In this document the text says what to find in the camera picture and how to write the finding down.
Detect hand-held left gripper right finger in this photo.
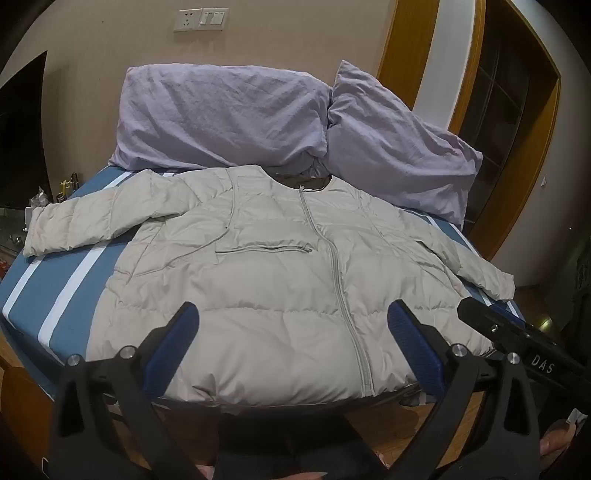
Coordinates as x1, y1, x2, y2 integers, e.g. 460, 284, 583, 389
383, 299, 543, 480

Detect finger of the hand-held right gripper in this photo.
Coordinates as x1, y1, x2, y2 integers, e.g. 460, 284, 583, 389
457, 298, 528, 345

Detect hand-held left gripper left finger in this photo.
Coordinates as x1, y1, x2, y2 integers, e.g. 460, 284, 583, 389
46, 301, 209, 480

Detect beige puffer jacket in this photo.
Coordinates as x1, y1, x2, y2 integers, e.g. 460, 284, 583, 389
22, 165, 516, 409

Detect blue white-striped bed sheet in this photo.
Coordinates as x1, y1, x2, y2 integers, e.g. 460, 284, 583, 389
0, 164, 527, 407

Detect person's dark pants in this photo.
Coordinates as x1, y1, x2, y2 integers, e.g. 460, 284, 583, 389
217, 413, 384, 480

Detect small yellow items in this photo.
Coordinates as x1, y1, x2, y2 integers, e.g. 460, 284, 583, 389
57, 172, 80, 202

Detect glass bedside table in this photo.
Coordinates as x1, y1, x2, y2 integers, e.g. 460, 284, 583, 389
0, 203, 34, 278

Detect crumpled purple pillow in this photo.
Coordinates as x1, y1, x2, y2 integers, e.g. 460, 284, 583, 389
323, 59, 484, 232

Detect dark glass door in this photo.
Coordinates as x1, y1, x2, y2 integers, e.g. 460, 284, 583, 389
457, 14, 543, 227

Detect wide purple pillow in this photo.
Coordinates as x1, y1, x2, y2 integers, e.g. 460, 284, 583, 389
108, 65, 334, 172

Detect wooden door frame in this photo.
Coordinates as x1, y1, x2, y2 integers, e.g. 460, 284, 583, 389
449, 0, 561, 264

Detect wooden bed frame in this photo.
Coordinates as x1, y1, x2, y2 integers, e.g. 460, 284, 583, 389
0, 353, 490, 480

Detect wooden wall trim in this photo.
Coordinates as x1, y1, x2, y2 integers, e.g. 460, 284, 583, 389
376, 0, 446, 114

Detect white wall socket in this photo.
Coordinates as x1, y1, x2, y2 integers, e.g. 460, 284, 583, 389
174, 8, 202, 33

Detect white light switch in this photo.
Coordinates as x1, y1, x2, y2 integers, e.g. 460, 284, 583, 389
200, 8, 228, 31

